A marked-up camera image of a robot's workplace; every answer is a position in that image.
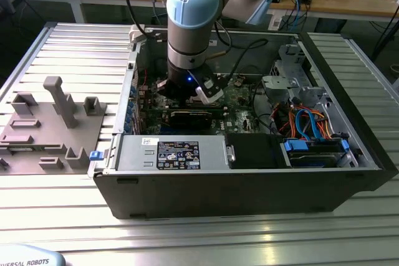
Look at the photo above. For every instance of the blue case latch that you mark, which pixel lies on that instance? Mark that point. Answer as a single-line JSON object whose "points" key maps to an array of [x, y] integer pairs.
{"points": [[95, 155]]}

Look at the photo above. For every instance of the grey power supply unit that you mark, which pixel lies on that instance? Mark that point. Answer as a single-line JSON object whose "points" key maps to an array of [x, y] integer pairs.
{"points": [[134, 154]]}

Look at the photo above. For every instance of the silver metal drive cage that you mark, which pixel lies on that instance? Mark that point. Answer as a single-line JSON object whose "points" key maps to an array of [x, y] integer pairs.
{"points": [[274, 85]]}

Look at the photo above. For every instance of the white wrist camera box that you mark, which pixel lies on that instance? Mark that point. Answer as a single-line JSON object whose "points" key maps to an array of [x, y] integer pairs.
{"points": [[212, 90]]}

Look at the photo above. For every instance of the black PC case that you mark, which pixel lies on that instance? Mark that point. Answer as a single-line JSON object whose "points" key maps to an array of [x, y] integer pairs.
{"points": [[218, 194]]}

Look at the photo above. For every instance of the black graphics card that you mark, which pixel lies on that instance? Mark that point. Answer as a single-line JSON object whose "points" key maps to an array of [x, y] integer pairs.
{"points": [[190, 120]]}

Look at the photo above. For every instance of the black plastic shroud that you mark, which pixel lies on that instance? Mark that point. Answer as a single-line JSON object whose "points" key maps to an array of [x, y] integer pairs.
{"points": [[252, 150]]}

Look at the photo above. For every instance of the grey parts rack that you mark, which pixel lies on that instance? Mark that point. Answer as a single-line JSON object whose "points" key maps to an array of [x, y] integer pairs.
{"points": [[84, 132]]}

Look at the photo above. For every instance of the green motherboard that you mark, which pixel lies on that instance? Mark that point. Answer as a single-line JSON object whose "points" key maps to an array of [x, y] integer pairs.
{"points": [[240, 105]]}

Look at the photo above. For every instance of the hard disk blue carrier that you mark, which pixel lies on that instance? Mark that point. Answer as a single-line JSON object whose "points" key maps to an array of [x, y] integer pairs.
{"points": [[295, 147]]}

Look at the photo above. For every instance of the small black adapter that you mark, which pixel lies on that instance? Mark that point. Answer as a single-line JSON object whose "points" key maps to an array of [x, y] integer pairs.
{"points": [[306, 0]]}

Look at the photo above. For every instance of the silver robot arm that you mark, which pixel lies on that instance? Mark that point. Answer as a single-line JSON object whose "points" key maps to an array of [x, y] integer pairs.
{"points": [[193, 13]]}

